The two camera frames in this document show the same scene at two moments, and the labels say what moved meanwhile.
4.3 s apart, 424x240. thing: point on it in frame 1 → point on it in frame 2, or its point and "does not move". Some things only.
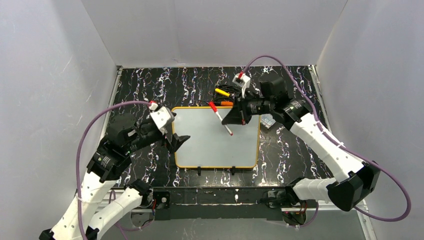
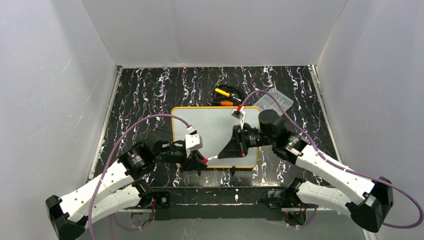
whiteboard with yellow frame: x=209 y=145 does not move
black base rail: x=216 y=203 does not move
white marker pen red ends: x=214 y=109 → x=212 y=157
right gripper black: x=243 y=110 → x=237 y=141
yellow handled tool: x=218 y=90 does not move
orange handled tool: x=227 y=103 does not move
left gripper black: x=168 y=139 → x=189 y=157
